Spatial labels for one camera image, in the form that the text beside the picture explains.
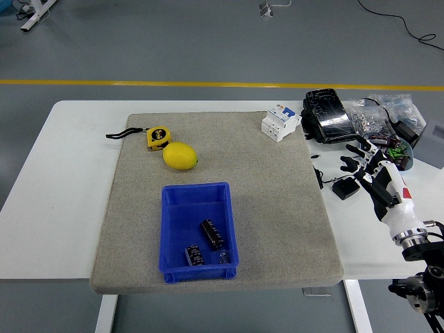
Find clear bag of screws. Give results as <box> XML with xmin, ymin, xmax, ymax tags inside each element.
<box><xmin>369</xmin><ymin>92</ymin><xmax>427</xmax><ymax>131</ymax></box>

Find yellow lemon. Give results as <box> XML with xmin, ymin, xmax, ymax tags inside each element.
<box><xmin>162</xmin><ymin>141</ymin><xmax>199</xmax><ymax>171</ymax></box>

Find small black power adapter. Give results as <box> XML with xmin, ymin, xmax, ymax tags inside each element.
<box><xmin>332</xmin><ymin>178</ymin><xmax>361</xmax><ymax>200</ymax></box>

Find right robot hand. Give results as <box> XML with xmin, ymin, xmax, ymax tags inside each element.
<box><xmin>339</xmin><ymin>135</ymin><xmax>427</xmax><ymax>241</ymax></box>

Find glossy black case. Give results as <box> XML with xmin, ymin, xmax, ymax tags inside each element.
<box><xmin>300</xmin><ymin>87</ymin><xmax>359</xmax><ymax>145</ymax></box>

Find black charger with cord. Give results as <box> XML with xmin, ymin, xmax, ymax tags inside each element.
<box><xmin>360</xmin><ymin>98</ymin><xmax>421</xmax><ymax>146</ymax></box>

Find dark cylindrical battery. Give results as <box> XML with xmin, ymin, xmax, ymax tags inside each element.
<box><xmin>185</xmin><ymin>244</ymin><xmax>206</xmax><ymax>268</ymax></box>
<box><xmin>199</xmin><ymin>218</ymin><xmax>225</xmax><ymax>250</ymax></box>

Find white table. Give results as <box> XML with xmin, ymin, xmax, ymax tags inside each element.
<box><xmin>0</xmin><ymin>100</ymin><xmax>444</xmax><ymax>333</ymax></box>

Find green connectors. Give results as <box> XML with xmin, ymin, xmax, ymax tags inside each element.
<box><xmin>387</xmin><ymin>145</ymin><xmax>409</xmax><ymax>159</ymax></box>

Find yellow tape measure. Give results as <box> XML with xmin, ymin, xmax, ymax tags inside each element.
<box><xmin>105</xmin><ymin>126</ymin><xmax>173</xmax><ymax>152</ymax></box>

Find light blue bowl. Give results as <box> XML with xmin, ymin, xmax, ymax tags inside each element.
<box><xmin>367</xmin><ymin>133</ymin><xmax>416</xmax><ymax>173</ymax></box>

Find blue plastic box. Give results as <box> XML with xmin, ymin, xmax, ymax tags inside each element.
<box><xmin>158</xmin><ymin>180</ymin><xmax>241</xmax><ymax>284</ymax></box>

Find white circuit breaker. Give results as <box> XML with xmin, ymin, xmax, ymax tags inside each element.
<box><xmin>260</xmin><ymin>105</ymin><xmax>302</xmax><ymax>143</ymax></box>

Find grey box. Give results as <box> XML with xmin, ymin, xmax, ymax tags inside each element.
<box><xmin>412</xmin><ymin>117</ymin><xmax>444</xmax><ymax>170</ymax></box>

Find black floor cable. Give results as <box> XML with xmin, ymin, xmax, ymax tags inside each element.
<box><xmin>357</xmin><ymin>0</ymin><xmax>444</xmax><ymax>52</ymax></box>

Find thin black adapter cord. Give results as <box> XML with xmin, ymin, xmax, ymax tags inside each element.
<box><xmin>311</xmin><ymin>153</ymin><xmax>339</xmax><ymax>191</ymax></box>

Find white stand leg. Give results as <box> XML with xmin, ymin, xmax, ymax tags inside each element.
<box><xmin>19</xmin><ymin>0</ymin><xmax>58</xmax><ymax>34</ymax></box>

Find clear bag of silver nuts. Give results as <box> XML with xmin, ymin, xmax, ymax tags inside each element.
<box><xmin>346</xmin><ymin>99</ymin><xmax>391</xmax><ymax>135</ymax></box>

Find metal bracket under table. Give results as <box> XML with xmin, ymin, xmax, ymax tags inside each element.
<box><xmin>302</xmin><ymin>287</ymin><xmax>332</xmax><ymax>298</ymax></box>

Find grey-brown mat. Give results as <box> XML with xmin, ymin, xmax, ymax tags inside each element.
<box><xmin>89</xmin><ymin>110</ymin><xmax>345</xmax><ymax>296</ymax></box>

